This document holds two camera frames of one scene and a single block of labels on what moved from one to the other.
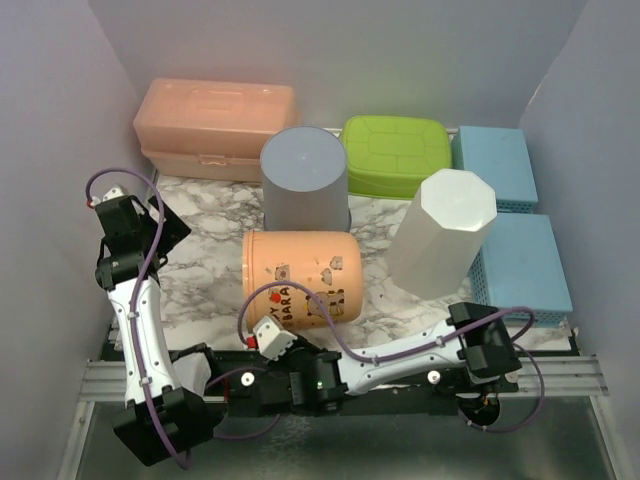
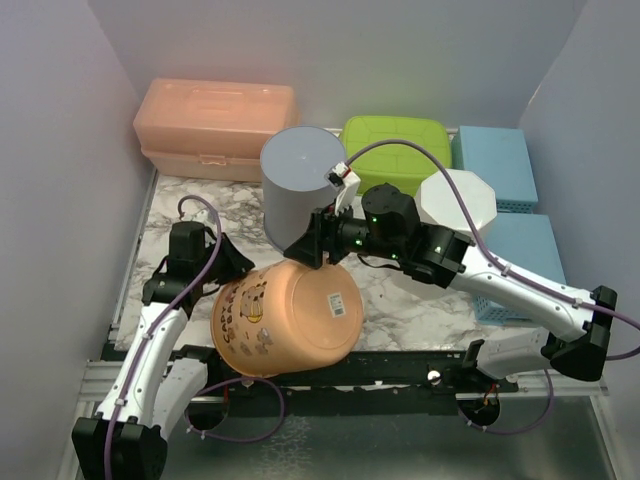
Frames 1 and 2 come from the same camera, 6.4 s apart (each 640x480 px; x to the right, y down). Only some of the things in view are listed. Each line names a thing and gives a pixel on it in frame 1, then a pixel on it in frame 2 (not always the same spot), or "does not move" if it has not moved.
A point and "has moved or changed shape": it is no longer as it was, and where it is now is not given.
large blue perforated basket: [501, 157] does not move
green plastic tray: [388, 155] does not move
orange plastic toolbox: [204, 130] does not move
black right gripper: [280, 363] -> [308, 249]
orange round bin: [329, 263] has moved or changed shape
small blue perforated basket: [520, 266] does not move
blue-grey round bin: [305, 181] does not move
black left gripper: [175, 231] -> [238, 261]
